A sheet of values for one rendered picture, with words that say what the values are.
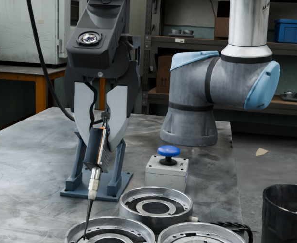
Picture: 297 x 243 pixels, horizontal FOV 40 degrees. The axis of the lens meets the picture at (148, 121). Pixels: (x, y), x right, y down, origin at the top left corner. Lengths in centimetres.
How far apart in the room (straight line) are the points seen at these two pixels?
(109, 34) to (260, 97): 55
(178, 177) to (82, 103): 25
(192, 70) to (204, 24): 351
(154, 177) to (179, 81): 36
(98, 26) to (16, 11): 241
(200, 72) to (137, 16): 337
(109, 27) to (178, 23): 407
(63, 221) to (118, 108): 20
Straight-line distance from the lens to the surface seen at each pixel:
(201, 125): 101
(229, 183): 79
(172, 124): 103
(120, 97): 51
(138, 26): 432
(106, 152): 52
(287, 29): 404
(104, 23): 46
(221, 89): 95
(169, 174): 70
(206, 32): 448
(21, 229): 60
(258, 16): 93
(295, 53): 396
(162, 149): 71
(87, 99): 52
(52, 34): 275
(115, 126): 52
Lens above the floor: 108
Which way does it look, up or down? 13 degrees down
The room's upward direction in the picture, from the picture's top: 3 degrees clockwise
